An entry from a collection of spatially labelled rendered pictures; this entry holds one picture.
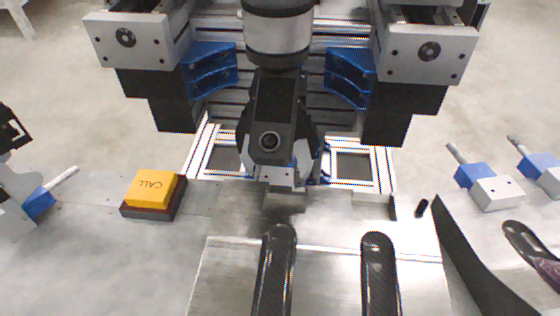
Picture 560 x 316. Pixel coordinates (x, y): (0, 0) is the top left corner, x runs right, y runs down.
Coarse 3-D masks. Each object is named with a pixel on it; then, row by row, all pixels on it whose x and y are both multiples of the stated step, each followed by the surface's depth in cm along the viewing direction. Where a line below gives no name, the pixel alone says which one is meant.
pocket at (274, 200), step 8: (272, 192) 44; (280, 192) 45; (288, 192) 45; (296, 192) 45; (304, 192) 44; (264, 200) 43; (272, 200) 45; (280, 200) 45; (288, 200) 45; (296, 200) 45; (304, 200) 45; (264, 208) 43; (272, 208) 44; (280, 208) 44; (288, 208) 44; (296, 208) 44; (304, 208) 44
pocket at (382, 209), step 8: (352, 192) 43; (352, 200) 44; (360, 200) 44; (368, 200) 44; (376, 200) 44; (384, 200) 44; (392, 200) 43; (352, 208) 44; (360, 208) 44; (368, 208) 44; (376, 208) 44; (384, 208) 44; (392, 208) 42; (352, 216) 43; (360, 216) 43; (368, 216) 43; (376, 216) 43; (384, 216) 43; (392, 216) 42
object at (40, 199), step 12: (72, 168) 53; (60, 180) 52; (36, 192) 49; (48, 192) 49; (24, 204) 47; (36, 204) 48; (48, 204) 50; (0, 216) 45; (0, 228) 45; (12, 228) 47; (24, 228) 48; (12, 240) 47
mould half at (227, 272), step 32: (224, 192) 43; (256, 192) 43; (320, 192) 43; (224, 224) 39; (256, 224) 39; (320, 224) 39; (352, 224) 39; (384, 224) 39; (416, 224) 39; (224, 256) 37; (256, 256) 37; (320, 256) 37; (352, 256) 37; (416, 256) 37; (224, 288) 34; (320, 288) 34; (352, 288) 34; (416, 288) 34
